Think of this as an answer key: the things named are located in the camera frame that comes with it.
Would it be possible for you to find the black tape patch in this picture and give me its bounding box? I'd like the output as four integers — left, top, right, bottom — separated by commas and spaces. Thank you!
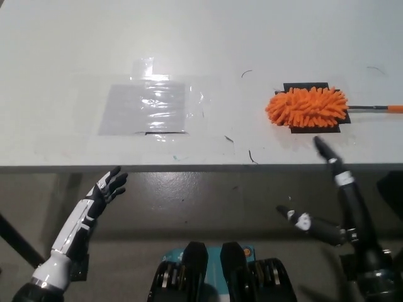
273, 82, 352, 135

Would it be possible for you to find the black diagonal table strut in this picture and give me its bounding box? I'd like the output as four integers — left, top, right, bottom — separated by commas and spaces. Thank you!
0, 213, 45, 270

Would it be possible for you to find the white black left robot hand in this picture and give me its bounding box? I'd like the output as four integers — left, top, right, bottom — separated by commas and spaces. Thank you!
50, 165, 129, 264

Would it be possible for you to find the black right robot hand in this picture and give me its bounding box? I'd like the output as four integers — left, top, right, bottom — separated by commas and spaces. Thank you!
276, 135, 394, 278

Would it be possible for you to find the orange microfibre telescopic duster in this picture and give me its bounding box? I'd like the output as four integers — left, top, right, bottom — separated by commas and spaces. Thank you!
265, 87, 403, 128

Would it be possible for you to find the black teal robot torso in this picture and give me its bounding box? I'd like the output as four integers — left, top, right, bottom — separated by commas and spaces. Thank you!
146, 240, 298, 302

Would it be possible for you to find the clear plastic sheet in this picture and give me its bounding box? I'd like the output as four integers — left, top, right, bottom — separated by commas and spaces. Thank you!
96, 82, 186, 137

